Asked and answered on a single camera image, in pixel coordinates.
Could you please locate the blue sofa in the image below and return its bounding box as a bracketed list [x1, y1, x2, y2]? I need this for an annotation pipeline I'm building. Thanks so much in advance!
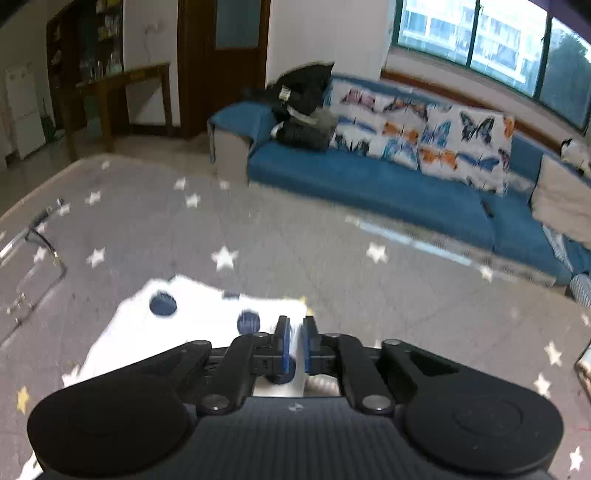
[207, 76, 591, 288]

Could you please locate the dark wooden cabinet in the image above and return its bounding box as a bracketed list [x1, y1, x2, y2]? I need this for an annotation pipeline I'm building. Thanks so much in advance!
[46, 0, 125, 131]

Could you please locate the white refrigerator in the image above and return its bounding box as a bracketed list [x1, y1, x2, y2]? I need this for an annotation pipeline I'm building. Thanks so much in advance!
[4, 63, 48, 161]

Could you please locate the black and white plush toy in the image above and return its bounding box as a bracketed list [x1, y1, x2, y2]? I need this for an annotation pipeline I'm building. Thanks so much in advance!
[560, 137, 591, 176]

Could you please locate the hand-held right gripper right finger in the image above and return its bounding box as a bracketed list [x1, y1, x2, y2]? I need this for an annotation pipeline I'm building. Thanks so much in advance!
[303, 316, 468, 415]

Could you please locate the wooden table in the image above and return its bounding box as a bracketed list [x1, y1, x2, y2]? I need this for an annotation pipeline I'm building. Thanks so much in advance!
[59, 63, 174, 160]

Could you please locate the blue patterned cloth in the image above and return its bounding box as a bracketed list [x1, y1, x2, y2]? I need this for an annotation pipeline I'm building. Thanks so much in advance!
[543, 225, 591, 309]

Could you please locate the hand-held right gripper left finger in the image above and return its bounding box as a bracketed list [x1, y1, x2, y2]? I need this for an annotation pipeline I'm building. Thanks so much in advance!
[124, 316, 297, 416]

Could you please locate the black bag pile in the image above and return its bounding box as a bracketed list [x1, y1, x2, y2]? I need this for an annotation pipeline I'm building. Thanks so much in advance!
[240, 63, 336, 119]

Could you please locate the dark wooden door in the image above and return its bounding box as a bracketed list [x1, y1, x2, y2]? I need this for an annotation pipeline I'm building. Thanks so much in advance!
[177, 0, 272, 140]

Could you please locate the grey star-print blanket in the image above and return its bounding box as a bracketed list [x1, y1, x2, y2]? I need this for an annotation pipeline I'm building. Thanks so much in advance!
[0, 155, 591, 480]

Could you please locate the beige cushion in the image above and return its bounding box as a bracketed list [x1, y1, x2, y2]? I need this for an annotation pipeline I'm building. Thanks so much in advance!
[529, 154, 591, 244]

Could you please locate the white garment with blue dots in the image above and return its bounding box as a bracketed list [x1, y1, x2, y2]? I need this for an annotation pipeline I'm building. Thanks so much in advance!
[62, 274, 338, 398]

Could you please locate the metal frame with cable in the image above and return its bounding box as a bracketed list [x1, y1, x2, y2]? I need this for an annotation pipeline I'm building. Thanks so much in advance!
[0, 198, 68, 328]

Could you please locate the green-framed window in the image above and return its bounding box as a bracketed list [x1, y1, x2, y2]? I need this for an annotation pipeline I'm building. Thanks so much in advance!
[390, 0, 591, 130]

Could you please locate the butterfly-print cushion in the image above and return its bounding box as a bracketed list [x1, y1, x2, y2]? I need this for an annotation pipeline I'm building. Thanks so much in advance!
[326, 79, 433, 169]
[417, 103, 516, 196]

